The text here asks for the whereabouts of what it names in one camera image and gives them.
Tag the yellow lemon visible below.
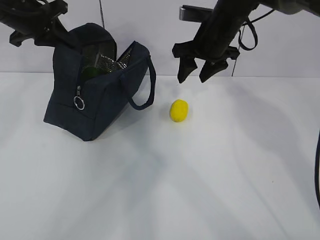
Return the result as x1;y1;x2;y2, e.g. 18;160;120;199
169;99;189;123

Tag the navy blue lunch bag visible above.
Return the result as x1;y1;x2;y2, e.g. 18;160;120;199
43;23;156;142

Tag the dark green cucumber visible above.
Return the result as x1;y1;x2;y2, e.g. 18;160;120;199
80;66;105;81

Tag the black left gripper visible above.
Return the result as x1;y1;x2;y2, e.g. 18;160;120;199
8;0;81;50

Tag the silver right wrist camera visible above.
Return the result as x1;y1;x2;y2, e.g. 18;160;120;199
179;5;213;23

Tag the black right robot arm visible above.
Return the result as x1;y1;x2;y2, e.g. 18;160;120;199
172;0;320;83

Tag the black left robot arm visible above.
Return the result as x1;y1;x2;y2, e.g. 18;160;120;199
0;0;80;50

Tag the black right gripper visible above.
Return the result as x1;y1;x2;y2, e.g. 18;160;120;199
172;37;240;84

